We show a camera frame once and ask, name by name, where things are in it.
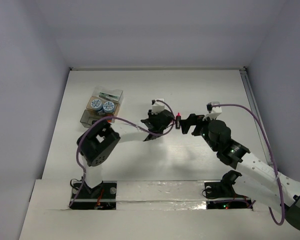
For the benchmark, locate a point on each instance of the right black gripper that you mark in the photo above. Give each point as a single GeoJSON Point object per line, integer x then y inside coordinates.
{"type": "Point", "coordinates": [193, 119]}

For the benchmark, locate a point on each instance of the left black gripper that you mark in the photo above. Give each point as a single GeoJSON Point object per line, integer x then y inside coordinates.
{"type": "Point", "coordinates": [162, 119]}

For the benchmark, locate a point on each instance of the pink tip black highlighter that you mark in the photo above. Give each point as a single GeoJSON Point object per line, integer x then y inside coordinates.
{"type": "Point", "coordinates": [177, 121]}

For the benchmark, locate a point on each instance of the clear green pen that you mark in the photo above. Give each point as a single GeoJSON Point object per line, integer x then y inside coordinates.
{"type": "Point", "coordinates": [108, 95]}

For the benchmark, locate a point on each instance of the blue white round jar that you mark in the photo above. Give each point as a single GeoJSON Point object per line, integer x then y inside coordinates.
{"type": "Point", "coordinates": [96, 105]}

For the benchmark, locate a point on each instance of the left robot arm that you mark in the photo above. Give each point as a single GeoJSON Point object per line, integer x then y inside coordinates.
{"type": "Point", "coordinates": [98, 142]}

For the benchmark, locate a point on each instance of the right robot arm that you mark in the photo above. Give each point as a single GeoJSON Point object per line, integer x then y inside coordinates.
{"type": "Point", "coordinates": [249, 176]}

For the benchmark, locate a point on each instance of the clear plastic tray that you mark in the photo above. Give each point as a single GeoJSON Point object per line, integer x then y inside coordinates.
{"type": "Point", "coordinates": [116, 92]}

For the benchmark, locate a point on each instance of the smoky grey plastic tray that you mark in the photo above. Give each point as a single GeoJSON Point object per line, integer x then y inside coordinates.
{"type": "Point", "coordinates": [89, 117]}

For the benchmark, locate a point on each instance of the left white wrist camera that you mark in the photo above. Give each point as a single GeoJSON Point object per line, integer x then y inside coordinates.
{"type": "Point", "coordinates": [157, 106]}

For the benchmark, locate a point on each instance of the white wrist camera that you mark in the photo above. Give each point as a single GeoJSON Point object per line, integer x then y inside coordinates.
{"type": "Point", "coordinates": [157, 106]}
{"type": "Point", "coordinates": [214, 110]}

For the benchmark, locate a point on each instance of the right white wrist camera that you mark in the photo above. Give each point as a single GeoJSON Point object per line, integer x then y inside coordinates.
{"type": "Point", "coordinates": [214, 110]}

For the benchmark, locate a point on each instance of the aluminium side rail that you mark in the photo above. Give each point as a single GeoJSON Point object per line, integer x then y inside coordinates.
{"type": "Point", "coordinates": [259, 124]}

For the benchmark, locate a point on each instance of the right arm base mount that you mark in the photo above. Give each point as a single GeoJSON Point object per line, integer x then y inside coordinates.
{"type": "Point", "coordinates": [220, 196]}

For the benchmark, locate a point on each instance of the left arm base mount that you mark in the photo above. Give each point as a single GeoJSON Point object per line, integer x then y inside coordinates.
{"type": "Point", "coordinates": [101, 197]}

